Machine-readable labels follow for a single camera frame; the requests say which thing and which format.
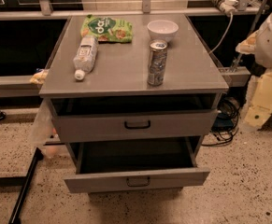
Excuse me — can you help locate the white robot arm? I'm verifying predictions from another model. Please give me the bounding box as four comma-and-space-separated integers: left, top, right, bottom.
236, 12, 272, 132

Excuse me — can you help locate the black cable bundle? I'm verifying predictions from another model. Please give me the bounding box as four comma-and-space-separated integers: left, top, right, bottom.
201, 96, 242, 147

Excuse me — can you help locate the silver drink can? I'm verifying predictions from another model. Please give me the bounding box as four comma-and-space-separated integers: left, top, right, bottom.
147, 39, 167, 86

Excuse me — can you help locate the white power cable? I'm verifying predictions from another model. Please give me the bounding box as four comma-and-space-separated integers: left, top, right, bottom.
208, 11, 235, 55

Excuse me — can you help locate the clear plastic bag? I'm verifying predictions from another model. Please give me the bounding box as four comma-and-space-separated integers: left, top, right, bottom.
28, 100, 60, 158

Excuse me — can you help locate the grey top drawer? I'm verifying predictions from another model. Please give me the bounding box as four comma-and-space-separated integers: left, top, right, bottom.
51, 93, 218, 143

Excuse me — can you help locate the white bowl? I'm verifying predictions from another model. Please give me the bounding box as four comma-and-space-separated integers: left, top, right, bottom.
147, 20, 179, 42

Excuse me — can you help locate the black floor bar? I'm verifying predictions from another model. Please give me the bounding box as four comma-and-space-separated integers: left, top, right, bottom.
8, 147, 43, 224

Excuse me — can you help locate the white power strip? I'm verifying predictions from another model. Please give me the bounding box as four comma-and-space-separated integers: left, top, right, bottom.
210, 0, 237, 16

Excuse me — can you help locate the clear plastic water bottle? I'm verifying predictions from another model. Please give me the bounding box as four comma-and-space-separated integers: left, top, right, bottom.
73, 35, 98, 81

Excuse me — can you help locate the green snack bag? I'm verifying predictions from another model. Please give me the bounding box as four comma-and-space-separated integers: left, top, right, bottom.
80, 15, 133, 43

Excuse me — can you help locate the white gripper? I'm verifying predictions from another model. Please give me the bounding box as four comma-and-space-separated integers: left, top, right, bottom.
243, 69, 272, 131

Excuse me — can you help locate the grey drawer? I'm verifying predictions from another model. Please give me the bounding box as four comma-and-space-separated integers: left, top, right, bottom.
64, 137, 210, 193
51, 93, 218, 143

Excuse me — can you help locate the grey drawer cabinet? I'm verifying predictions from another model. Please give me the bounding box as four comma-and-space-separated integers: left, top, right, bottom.
38, 13, 230, 194

